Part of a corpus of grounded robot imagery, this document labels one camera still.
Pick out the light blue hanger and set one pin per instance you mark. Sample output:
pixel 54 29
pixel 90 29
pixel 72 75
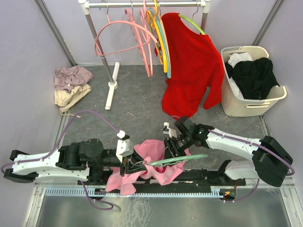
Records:
pixel 164 44

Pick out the mauve crumpled garment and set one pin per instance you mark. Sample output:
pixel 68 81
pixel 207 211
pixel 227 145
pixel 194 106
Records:
pixel 67 78

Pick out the pink hanger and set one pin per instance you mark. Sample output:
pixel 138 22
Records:
pixel 142 39
pixel 97 47

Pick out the black garment in basket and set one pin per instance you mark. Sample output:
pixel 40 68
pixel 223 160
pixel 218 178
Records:
pixel 253 78

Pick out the light blue cable duct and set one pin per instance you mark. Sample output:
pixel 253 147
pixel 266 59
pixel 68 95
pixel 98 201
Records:
pixel 93 192

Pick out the pink t shirt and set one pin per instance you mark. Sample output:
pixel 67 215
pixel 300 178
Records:
pixel 149 150

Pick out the white metal clothes rack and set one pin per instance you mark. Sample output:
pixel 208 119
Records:
pixel 144 5

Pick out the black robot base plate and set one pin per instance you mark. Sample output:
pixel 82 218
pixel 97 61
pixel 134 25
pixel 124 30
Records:
pixel 192 180

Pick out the teal wavy hanger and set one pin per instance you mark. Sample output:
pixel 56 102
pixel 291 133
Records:
pixel 170 161

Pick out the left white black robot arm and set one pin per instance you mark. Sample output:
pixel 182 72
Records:
pixel 86 161

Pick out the beige crumpled garment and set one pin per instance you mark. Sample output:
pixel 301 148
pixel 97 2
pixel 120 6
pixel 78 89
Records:
pixel 66 100

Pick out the yellow hanger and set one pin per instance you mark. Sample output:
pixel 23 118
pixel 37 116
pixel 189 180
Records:
pixel 150 14

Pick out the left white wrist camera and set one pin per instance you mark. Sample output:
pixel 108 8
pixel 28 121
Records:
pixel 123 147

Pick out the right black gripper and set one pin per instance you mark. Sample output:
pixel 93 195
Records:
pixel 169 143

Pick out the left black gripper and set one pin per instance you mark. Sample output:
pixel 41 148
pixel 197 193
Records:
pixel 134 166

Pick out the lime green hanger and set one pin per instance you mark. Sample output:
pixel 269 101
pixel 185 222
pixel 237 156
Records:
pixel 192 22

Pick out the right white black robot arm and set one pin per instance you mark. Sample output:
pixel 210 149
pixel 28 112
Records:
pixel 264 159

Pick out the red t shirt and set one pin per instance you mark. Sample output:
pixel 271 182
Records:
pixel 196 70

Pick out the cream laundry basket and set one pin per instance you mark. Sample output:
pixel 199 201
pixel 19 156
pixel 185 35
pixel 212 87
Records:
pixel 240 107

